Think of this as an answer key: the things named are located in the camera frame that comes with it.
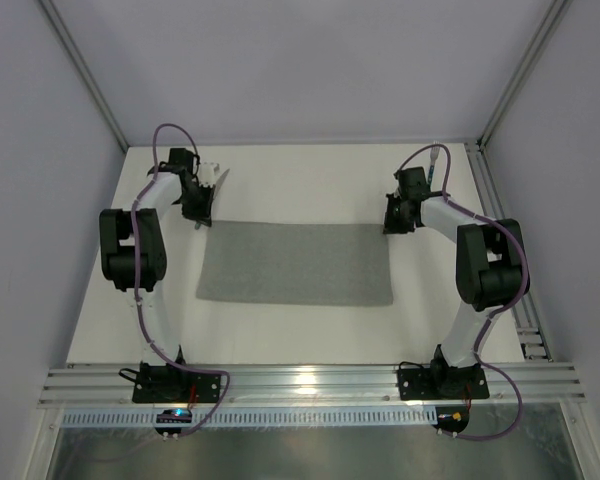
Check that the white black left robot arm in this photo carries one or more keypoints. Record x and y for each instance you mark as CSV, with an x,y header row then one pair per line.
x,y
132,249

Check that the green handled knife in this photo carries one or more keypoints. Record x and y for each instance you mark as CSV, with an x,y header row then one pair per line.
x,y
222,181

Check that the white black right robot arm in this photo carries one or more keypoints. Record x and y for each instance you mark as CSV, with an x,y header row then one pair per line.
x,y
480,301

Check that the aluminium front rail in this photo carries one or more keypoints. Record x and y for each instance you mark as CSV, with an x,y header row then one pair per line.
x,y
311,385

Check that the right black connector board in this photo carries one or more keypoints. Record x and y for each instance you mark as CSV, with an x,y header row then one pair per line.
x,y
451,420

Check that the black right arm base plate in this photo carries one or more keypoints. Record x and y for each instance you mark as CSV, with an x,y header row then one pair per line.
x,y
419,382

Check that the aluminium corner post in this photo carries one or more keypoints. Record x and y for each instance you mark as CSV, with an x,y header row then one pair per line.
x,y
69,46
532,54

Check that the aluminium right side rail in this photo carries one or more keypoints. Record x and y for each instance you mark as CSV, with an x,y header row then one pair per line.
x,y
504,252

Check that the slotted grey cable duct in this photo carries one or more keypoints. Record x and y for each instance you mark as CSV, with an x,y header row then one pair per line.
x,y
257,417

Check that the green handled fork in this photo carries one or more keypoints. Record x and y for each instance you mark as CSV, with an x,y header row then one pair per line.
x,y
434,153

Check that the grey cloth napkin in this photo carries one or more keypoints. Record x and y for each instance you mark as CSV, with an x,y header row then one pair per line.
x,y
339,265

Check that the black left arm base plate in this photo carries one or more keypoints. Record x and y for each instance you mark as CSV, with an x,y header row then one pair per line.
x,y
167,384

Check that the left controller board with led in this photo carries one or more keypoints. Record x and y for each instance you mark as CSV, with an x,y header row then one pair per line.
x,y
173,421

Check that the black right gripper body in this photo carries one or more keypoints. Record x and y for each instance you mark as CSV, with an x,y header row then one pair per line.
x,y
396,216

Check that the aluminium left corner post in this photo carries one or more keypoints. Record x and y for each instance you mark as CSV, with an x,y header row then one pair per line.
x,y
69,46

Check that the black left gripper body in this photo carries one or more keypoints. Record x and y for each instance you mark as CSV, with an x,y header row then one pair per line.
x,y
200,206

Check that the aluminium rail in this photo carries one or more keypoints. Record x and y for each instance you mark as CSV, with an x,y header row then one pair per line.
x,y
504,252
311,385

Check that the aluminium right corner post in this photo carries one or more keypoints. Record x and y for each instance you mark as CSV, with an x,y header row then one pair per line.
x,y
532,54

